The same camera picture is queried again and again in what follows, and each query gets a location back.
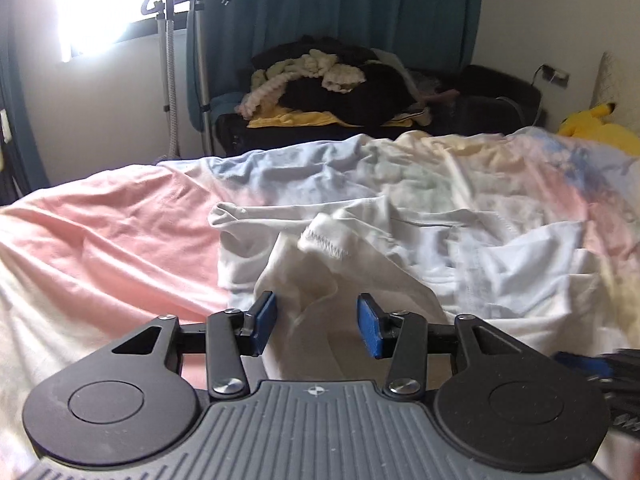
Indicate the white t-shirt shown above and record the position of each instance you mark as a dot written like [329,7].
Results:
[450,270]

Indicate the blue curtain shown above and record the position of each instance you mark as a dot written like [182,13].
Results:
[17,125]
[350,5]

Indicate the garment steamer stand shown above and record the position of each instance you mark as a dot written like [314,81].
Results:
[170,85]

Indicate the wall power outlet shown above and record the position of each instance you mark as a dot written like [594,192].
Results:
[556,76]

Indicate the beige quilted headboard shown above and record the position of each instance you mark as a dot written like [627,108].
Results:
[606,77]

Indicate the pink grey garment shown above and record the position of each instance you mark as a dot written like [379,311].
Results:
[437,91]

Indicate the bright window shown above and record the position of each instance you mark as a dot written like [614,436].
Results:
[115,5]

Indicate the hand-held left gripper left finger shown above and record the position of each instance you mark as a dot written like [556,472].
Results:
[264,322]

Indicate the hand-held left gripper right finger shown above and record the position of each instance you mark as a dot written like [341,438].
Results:
[371,327]

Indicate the pastel pink blue bedsheet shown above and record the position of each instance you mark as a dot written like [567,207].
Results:
[100,240]

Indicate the cream chunky knit blanket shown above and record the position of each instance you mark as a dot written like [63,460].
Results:
[320,67]

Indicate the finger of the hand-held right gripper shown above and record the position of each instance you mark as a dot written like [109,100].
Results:
[585,364]

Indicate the black sofa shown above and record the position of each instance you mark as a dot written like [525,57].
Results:
[490,100]

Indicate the yellow plush toy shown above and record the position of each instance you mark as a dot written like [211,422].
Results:
[605,130]

